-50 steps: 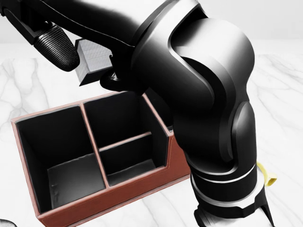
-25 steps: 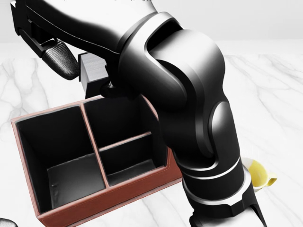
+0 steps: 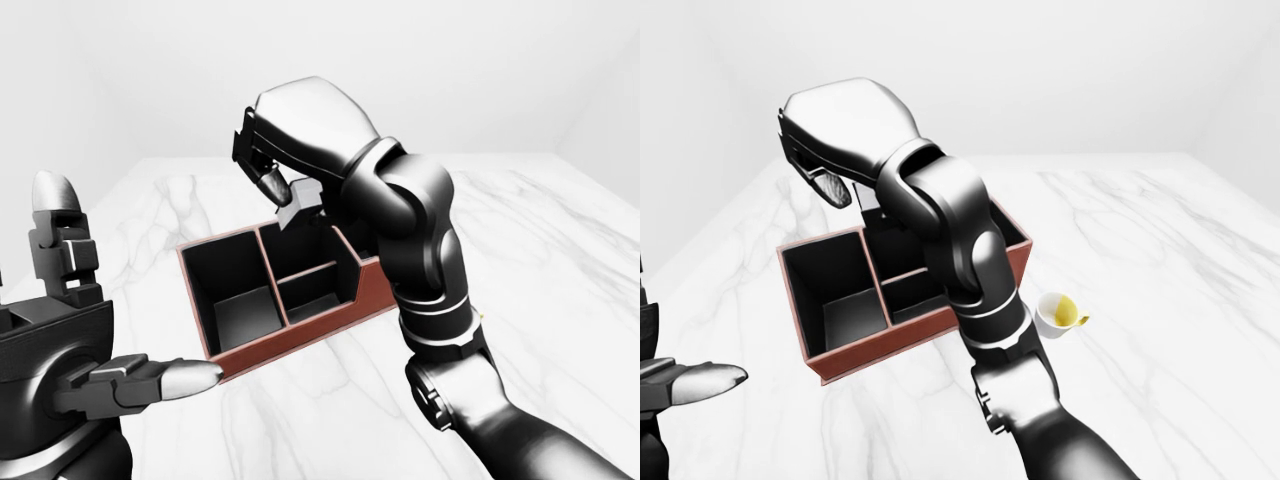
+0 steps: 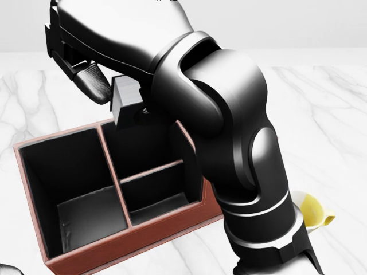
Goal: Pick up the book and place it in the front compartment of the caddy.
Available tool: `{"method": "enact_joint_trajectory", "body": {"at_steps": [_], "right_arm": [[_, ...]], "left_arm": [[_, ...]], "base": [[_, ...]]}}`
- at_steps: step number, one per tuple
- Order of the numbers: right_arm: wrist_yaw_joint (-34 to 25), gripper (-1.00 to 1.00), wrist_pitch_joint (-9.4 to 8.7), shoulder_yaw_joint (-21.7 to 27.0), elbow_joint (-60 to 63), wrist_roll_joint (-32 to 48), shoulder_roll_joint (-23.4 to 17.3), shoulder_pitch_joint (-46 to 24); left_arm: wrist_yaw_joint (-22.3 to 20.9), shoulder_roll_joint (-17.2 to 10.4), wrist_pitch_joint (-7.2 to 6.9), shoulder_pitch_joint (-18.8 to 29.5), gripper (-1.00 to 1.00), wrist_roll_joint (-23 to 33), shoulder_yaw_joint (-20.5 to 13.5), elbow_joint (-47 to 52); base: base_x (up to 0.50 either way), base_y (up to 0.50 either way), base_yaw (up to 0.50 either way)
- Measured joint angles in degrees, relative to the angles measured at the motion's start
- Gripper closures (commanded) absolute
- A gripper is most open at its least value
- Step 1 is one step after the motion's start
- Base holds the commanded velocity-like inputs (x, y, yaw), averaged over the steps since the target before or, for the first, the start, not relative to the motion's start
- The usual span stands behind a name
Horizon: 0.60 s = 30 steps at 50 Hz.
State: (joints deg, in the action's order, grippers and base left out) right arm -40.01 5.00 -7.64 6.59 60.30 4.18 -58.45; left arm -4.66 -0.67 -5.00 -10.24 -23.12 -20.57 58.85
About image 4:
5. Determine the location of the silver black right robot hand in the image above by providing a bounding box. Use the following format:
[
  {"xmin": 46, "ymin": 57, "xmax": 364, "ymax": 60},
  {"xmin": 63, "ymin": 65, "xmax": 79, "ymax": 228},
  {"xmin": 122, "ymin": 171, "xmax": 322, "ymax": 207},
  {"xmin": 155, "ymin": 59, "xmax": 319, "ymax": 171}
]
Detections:
[{"xmin": 44, "ymin": 0, "xmax": 196, "ymax": 127}]

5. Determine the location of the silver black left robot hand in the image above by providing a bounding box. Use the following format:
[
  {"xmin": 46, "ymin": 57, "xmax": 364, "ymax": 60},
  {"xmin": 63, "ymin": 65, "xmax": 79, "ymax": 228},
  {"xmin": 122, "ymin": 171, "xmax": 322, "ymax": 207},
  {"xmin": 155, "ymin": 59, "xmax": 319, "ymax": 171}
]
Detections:
[{"xmin": 0, "ymin": 263, "xmax": 24, "ymax": 275}]

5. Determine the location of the red-brown desk caddy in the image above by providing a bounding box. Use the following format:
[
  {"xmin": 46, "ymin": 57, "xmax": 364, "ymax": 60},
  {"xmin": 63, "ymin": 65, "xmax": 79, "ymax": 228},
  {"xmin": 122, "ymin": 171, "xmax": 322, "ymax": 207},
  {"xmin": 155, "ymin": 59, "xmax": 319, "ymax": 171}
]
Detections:
[{"xmin": 13, "ymin": 119, "xmax": 228, "ymax": 275}]

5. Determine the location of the yellow mug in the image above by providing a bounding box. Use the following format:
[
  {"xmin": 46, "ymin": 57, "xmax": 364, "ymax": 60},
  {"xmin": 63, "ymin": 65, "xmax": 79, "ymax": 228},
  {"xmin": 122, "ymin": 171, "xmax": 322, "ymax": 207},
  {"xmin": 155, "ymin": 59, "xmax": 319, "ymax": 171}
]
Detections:
[{"xmin": 291, "ymin": 191, "xmax": 337, "ymax": 233}]

